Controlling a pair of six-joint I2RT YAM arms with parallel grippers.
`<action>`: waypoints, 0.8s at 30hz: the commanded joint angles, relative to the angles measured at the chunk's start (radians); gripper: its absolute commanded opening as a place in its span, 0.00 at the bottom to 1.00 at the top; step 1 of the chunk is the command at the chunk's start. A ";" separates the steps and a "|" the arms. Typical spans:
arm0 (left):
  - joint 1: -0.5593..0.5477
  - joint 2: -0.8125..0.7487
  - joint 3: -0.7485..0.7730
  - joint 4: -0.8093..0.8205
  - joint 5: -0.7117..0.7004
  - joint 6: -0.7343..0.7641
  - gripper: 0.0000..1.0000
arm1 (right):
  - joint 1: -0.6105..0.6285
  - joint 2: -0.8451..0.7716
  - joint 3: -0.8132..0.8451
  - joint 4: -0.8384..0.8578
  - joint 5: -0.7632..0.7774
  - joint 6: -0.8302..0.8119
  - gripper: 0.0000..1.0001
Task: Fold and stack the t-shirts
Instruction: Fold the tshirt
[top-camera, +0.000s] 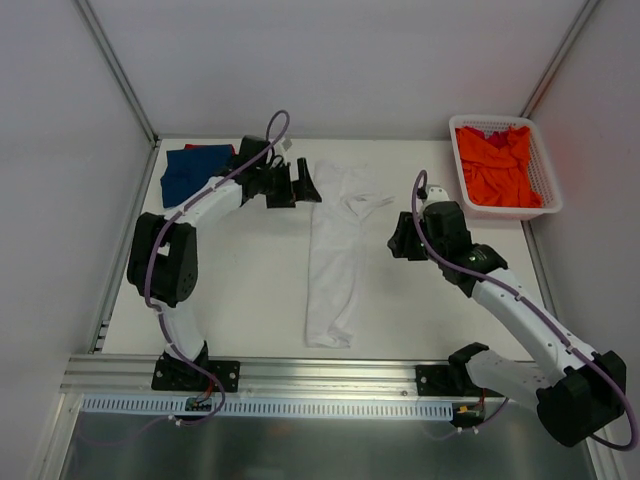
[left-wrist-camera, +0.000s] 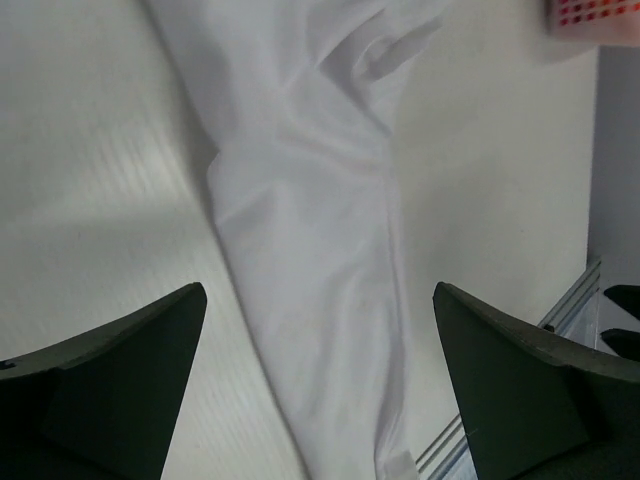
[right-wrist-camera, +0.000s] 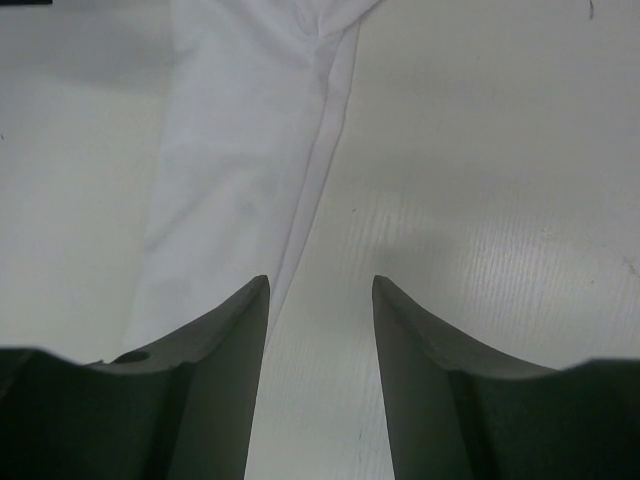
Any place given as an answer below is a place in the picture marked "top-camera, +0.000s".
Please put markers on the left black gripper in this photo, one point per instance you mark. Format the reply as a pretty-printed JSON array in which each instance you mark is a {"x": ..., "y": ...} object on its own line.
[{"x": 282, "y": 185}]

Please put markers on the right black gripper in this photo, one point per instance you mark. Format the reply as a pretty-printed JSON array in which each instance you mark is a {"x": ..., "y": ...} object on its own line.
[{"x": 406, "y": 240}]

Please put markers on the white t shirt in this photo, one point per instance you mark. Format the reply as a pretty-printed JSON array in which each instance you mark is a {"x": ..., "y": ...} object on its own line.
[{"x": 337, "y": 252}]

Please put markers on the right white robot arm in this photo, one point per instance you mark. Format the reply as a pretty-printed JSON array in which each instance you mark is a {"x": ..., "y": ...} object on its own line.
[{"x": 576, "y": 392}]

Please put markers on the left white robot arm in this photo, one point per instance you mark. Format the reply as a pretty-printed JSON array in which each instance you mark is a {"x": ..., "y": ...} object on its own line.
[{"x": 163, "y": 263}]

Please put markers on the folded blue t shirt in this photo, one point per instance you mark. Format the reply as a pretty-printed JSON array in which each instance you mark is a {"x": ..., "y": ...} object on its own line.
[{"x": 188, "y": 171}]

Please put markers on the folded red t shirt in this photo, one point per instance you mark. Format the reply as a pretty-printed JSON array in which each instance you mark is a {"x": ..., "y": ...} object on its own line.
[{"x": 229, "y": 147}]

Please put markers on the orange t shirt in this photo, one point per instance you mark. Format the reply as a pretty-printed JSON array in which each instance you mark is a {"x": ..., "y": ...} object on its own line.
[{"x": 497, "y": 177}]

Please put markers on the white plastic basket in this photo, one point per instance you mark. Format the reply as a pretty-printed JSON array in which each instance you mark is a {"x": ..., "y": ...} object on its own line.
[{"x": 541, "y": 172}]

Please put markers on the magenta garment in basket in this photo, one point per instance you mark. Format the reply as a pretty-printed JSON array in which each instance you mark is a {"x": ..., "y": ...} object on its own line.
[{"x": 498, "y": 139}]

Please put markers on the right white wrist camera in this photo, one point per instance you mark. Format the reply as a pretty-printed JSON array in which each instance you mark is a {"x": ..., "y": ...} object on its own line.
[{"x": 432, "y": 194}]

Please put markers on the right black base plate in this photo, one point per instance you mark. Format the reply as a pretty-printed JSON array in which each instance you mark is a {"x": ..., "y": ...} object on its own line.
[{"x": 447, "y": 380}]

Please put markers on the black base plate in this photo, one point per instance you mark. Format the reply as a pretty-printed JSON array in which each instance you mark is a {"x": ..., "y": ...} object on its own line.
[
  {"x": 173, "y": 375},
  {"x": 447, "y": 380}
]

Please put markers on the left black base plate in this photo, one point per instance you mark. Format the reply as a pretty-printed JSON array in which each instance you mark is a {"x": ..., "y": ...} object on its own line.
[{"x": 173, "y": 375}]

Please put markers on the white slotted cable duct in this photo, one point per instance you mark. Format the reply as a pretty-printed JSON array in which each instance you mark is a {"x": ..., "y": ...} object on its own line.
[{"x": 274, "y": 407}]

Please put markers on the aluminium mounting rail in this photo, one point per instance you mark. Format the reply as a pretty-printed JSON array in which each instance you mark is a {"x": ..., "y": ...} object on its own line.
[{"x": 260, "y": 377}]

